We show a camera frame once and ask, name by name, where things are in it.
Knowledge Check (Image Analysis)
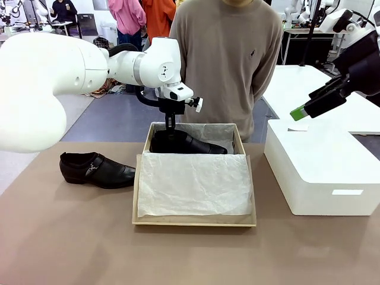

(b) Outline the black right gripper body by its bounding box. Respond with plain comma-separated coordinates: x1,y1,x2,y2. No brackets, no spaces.
332,29,380,97

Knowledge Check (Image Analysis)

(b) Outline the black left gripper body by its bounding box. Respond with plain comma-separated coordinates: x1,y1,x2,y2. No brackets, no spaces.
157,97,186,116

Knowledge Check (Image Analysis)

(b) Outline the white tissue paper sheet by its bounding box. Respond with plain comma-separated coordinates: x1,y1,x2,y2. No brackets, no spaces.
138,123,254,217

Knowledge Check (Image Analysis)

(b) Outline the black buckled leather shoe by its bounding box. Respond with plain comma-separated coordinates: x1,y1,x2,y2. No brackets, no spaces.
59,151,137,189

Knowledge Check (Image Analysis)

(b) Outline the brown cardboard shoe box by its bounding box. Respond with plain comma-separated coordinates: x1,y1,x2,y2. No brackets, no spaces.
132,122,258,228

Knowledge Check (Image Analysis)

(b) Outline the white foam box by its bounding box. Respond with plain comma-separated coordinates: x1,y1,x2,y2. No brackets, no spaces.
264,118,380,217

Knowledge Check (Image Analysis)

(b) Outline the black vertical pole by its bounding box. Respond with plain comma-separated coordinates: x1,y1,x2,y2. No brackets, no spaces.
299,0,323,67

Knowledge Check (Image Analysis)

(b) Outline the background table with robots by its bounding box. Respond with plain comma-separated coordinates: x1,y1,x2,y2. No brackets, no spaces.
281,27,352,67

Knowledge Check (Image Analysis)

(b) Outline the person in beige sweater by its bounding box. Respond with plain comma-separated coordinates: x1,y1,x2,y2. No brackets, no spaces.
169,0,283,144

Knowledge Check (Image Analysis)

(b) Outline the person in orange top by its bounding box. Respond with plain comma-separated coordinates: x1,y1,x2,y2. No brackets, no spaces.
141,0,178,53

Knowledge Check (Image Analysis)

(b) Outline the pile of patterned clothes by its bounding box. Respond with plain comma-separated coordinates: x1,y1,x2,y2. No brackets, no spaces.
91,36,126,96

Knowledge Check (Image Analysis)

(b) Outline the person in pink hoodie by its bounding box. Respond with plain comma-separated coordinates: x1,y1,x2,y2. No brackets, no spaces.
107,0,147,52

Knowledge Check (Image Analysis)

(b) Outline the dark rectangular panel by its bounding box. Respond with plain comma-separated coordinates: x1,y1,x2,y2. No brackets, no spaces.
77,13,99,37

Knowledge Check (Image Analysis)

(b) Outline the small white desk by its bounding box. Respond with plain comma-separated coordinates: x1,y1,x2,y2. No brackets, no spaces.
49,20,74,37

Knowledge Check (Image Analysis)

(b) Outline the seated person in black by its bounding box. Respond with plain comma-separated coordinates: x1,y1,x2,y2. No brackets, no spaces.
49,0,78,24

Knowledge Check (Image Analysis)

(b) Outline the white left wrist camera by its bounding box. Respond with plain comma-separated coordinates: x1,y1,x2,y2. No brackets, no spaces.
185,97,204,113

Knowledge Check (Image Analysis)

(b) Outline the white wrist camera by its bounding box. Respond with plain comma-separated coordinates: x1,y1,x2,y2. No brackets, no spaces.
319,8,362,34
185,97,204,113

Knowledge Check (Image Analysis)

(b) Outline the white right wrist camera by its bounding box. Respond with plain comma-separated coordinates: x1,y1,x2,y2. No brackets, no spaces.
319,8,362,34

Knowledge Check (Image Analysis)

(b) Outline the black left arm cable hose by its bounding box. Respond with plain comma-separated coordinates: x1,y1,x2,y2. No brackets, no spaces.
107,43,162,108

